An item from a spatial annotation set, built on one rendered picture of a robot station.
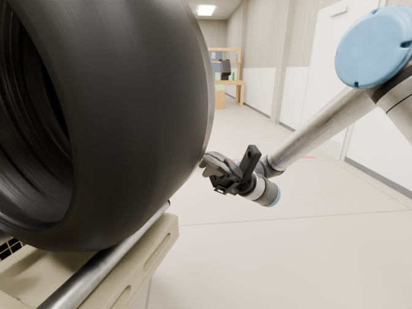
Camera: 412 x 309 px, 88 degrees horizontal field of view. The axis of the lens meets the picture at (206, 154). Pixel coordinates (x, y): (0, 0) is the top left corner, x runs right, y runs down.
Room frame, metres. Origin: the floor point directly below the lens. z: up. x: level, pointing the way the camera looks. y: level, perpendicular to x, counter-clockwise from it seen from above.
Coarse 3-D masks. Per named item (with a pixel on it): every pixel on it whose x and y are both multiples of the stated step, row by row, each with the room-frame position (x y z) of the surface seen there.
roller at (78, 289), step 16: (160, 208) 0.46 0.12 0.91; (128, 240) 0.35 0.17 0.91; (96, 256) 0.30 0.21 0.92; (112, 256) 0.31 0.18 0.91; (80, 272) 0.27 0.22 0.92; (96, 272) 0.27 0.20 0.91; (64, 288) 0.24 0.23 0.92; (80, 288) 0.24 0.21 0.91; (48, 304) 0.21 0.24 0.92; (64, 304) 0.22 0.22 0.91
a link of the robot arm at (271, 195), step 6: (264, 180) 0.61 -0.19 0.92; (270, 186) 0.61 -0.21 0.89; (276, 186) 0.65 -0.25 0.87; (264, 192) 0.58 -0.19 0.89; (270, 192) 0.60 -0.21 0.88; (276, 192) 0.62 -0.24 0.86; (258, 198) 0.58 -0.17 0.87; (264, 198) 0.59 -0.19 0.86; (270, 198) 0.60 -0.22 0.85; (276, 198) 0.61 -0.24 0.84; (264, 204) 0.61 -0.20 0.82; (270, 204) 0.61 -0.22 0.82
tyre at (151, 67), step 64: (0, 0) 0.56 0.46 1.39; (64, 0) 0.24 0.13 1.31; (128, 0) 0.27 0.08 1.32; (0, 64) 0.59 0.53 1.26; (64, 64) 0.23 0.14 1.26; (128, 64) 0.24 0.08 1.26; (192, 64) 0.35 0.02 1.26; (0, 128) 0.55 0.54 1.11; (64, 128) 0.66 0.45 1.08; (128, 128) 0.24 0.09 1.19; (192, 128) 0.33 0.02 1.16; (0, 192) 0.44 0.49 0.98; (64, 192) 0.51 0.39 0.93; (128, 192) 0.24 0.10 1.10
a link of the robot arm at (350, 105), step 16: (336, 96) 0.58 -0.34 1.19; (352, 96) 0.52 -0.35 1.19; (368, 96) 0.50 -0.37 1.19; (320, 112) 0.60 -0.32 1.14; (336, 112) 0.55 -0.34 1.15; (352, 112) 0.53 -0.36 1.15; (368, 112) 0.53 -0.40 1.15; (304, 128) 0.64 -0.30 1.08; (320, 128) 0.59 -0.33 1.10; (336, 128) 0.56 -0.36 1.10; (288, 144) 0.68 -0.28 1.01; (304, 144) 0.63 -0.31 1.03; (320, 144) 0.62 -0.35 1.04; (272, 160) 0.74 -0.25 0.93; (288, 160) 0.69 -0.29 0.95; (272, 176) 0.77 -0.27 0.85
